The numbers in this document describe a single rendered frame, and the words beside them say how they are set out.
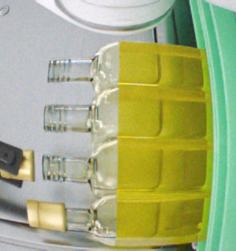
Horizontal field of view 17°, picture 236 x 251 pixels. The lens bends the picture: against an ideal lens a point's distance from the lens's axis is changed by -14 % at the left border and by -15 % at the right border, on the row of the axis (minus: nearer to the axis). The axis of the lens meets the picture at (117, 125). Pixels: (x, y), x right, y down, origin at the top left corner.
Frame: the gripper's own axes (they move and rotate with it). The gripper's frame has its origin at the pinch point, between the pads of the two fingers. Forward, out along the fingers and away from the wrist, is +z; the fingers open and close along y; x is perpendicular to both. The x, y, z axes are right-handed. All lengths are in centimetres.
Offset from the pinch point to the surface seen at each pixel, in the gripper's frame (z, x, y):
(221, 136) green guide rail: 21.5, 7.4, 6.3
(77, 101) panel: 4.0, 15.3, -13.0
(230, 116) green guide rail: 21.7, 6.3, 13.7
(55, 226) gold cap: 7.3, -5.5, 0.8
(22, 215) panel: 1.1, -2.2, -12.6
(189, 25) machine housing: 15.0, 34.2, -16.9
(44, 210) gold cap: 5.8, -4.3, 1.7
